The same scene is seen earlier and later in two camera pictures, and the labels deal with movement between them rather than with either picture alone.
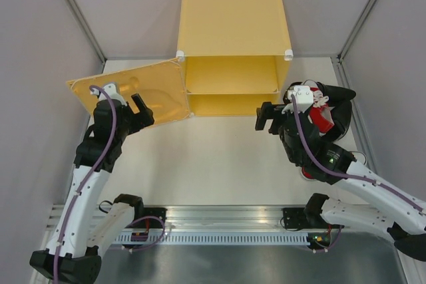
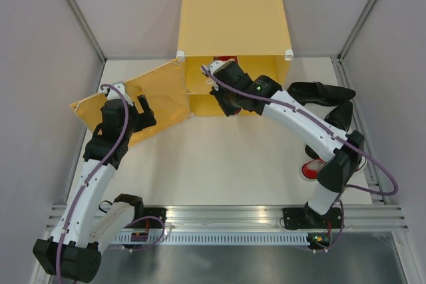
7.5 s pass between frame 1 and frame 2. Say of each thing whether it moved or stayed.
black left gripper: stayed
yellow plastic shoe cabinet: stayed
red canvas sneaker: moved
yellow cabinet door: moved
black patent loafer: stayed
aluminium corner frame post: stayed
